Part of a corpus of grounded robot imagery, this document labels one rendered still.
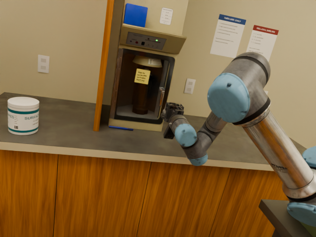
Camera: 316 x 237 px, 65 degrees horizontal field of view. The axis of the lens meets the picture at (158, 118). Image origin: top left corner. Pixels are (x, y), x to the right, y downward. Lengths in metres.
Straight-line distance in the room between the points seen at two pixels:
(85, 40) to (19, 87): 0.55
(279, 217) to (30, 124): 1.13
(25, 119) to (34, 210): 0.47
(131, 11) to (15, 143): 0.79
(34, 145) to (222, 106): 0.87
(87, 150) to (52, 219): 0.46
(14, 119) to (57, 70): 0.66
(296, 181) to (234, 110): 0.28
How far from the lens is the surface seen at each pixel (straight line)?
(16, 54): 1.91
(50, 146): 1.23
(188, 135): 0.91
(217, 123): 0.98
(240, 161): 1.43
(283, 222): 1.10
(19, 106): 1.27
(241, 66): 0.69
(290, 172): 0.79
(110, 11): 1.28
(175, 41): 1.32
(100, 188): 1.36
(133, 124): 1.48
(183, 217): 1.56
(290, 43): 2.25
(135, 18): 1.27
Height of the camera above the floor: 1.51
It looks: 19 degrees down
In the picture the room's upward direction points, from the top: 11 degrees clockwise
